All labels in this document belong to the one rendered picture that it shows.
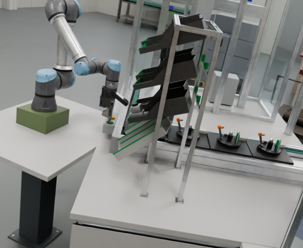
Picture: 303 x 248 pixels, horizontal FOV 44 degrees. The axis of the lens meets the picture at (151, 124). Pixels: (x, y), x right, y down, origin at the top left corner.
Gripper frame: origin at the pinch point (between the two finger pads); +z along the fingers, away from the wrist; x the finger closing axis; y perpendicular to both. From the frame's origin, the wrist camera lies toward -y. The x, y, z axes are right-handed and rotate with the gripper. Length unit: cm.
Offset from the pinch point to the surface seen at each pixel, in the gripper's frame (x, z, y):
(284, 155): 6, 1, -104
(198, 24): 53, -69, -34
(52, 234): -5, 97, 29
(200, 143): 9, 1, -54
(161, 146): 18.1, 2.9, -31.7
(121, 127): 3.5, 1.8, -7.5
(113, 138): 18.4, 2.4, -4.9
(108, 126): 3.5, 3.0, 0.2
